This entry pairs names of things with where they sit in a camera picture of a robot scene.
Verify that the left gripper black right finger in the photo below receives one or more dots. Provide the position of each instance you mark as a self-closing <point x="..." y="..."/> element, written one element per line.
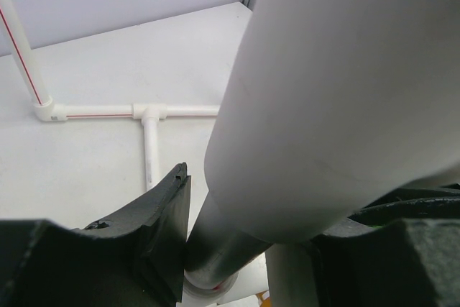
<point x="400" y="250"/>

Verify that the white pipe assembly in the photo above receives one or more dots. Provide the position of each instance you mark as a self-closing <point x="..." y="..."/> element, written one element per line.
<point x="330" y="105"/>

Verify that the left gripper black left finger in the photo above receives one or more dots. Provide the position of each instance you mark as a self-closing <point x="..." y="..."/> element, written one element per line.
<point x="132" y="257"/>

